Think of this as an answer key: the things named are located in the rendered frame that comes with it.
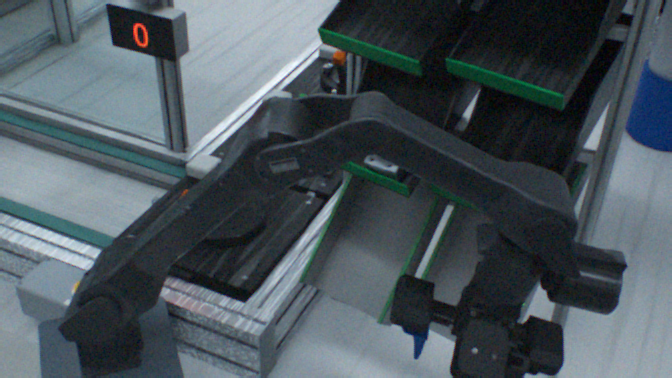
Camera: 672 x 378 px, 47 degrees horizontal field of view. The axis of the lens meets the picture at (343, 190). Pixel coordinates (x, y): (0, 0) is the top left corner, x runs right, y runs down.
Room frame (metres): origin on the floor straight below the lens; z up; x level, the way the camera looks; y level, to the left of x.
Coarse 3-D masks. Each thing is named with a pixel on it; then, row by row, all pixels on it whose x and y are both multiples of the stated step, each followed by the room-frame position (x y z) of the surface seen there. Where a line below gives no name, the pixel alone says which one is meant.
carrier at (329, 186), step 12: (264, 96) 1.30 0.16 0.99; (288, 96) 1.31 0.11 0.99; (300, 96) 1.22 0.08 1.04; (228, 144) 1.16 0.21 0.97; (216, 156) 1.12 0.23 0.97; (336, 168) 1.10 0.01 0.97; (300, 180) 1.06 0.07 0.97; (312, 180) 1.06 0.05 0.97; (324, 180) 1.06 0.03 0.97; (336, 180) 1.07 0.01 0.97; (300, 192) 1.04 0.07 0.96; (312, 192) 1.04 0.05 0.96; (324, 192) 1.03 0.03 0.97
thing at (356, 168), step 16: (464, 16) 0.98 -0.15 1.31; (448, 48) 0.94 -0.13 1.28; (368, 64) 0.88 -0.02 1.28; (432, 64) 0.92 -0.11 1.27; (368, 80) 0.89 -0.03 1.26; (384, 80) 0.91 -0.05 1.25; (400, 80) 0.90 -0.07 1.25; (416, 80) 0.90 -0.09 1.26; (432, 80) 0.89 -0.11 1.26; (448, 80) 0.89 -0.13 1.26; (464, 80) 0.83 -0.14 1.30; (400, 96) 0.88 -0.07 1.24; (416, 96) 0.87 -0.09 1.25; (432, 96) 0.87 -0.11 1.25; (448, 96) 0.86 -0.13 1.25; (464, 96) 0.83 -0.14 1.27; (416, 112) 0.85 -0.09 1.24; (432, 112) 0.84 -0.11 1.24; (448, 112) 0.80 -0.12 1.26; (464, 112) 0.84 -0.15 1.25; (448, 128) 0.80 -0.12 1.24; (352, 160) 0.79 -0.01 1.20; (368, 176) 0.76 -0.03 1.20; (416, 176) 0.75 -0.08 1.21; (400, 192) 0.74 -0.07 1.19
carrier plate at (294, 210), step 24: (168, 192) 1.01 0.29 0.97; (288, 192) 1.03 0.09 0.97; (144, 216) 0.95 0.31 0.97; (288, 216) 0.96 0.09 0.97; (312, 216) 0.97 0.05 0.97; (264, 240) 0.90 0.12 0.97; (288, 240) 0.90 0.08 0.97; (192, 264) 0.84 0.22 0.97; (216, 264) 0.84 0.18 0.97; (240, 264) 0.85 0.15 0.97; (264, 264) 0.85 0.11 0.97; (240, 288) 0.80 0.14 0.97
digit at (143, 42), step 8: (128, 16) 1.12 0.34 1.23; (136, 16) 1.11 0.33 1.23; (128, 24) 1.12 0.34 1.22; (136, 24) 1.11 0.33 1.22; (144, 24) 1.10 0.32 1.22; (128, 32) 1.12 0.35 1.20; (136, 32) 1.11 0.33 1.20; (144, 32) 1.10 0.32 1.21; (136, 40) 1.11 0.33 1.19; (144, 40) 1.11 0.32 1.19; (152, 40) 1.10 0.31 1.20; (136, 48) 1.11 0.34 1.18; (144, 48) 1.11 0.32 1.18; (152, 48) 1.10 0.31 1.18
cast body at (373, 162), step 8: (368, 160) 0.76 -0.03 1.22; (376, 160) 0.76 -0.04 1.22; (384, 160) 0.76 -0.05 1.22; (368, 168) 0.76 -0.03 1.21; (376, 168) 0.75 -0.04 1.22; (384, 168) 0.75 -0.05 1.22; (392, 168) 0.74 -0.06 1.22; (400, 168) 0.75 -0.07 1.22; (384, 176) 0.75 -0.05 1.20; (392, 176) 0.74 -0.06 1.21; (400, 176) 0.75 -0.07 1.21
